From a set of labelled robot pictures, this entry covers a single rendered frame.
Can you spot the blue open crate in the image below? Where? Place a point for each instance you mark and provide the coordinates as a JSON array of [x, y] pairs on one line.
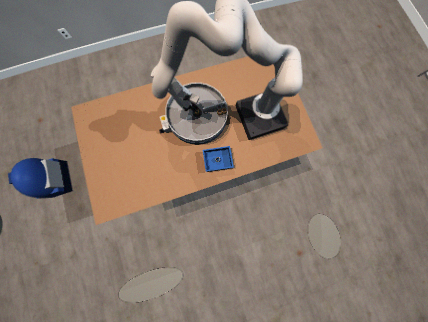
[[224, 153]]

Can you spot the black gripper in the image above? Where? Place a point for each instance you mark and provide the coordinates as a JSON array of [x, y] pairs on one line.
[[185, 104]]

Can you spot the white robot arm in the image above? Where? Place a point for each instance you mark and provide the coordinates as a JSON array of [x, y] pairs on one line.
[[235, 23]]

